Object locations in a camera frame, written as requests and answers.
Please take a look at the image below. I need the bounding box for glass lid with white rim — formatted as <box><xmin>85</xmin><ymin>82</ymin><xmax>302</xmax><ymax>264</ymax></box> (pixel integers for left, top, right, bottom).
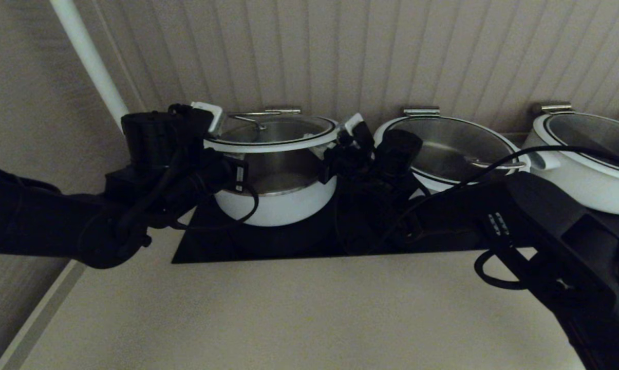
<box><xmin>375</xmin><ymin>117</ymin><xmax>531</xmax><ymax>193</ymax></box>
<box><xmin>533</xmin><ymin>113</ymin><xmax>619</xmax><ymax>183</ymax></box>
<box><xmin>204</xmin><ymin>107</ymin><xmax>339</xmax><ymax>154</ymax></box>

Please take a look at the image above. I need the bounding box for white round pole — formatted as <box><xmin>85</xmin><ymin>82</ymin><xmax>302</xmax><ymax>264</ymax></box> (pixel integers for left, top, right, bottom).
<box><xmin>50</xmin><ymin>0</ymin><xmax>130</xmax><ymax>129</ymax></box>

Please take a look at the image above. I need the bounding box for black left wrist camera cable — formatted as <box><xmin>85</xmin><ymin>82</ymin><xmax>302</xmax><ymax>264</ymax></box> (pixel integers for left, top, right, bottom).
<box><xmin>173</xmin><ymin>182</ymin><xmax>260</xmax><ymax>230</ymax></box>

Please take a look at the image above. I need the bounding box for white pot with side handles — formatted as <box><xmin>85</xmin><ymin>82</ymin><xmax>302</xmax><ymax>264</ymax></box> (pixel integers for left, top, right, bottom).
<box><xmin>209</xmin><ymin>146</ymin><xmax>338</xmax><ymax>228</ymax></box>
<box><xmin>522</xmin><ymin>116</ymin><xmax>619</xmax><ymax>215</ymax></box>

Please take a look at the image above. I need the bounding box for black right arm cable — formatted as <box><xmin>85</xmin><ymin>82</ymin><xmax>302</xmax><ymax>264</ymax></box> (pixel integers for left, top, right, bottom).
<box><xmin>475</xmin><ymin>249</ymin><xmax>533</xmax><ymax>291</ymax></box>

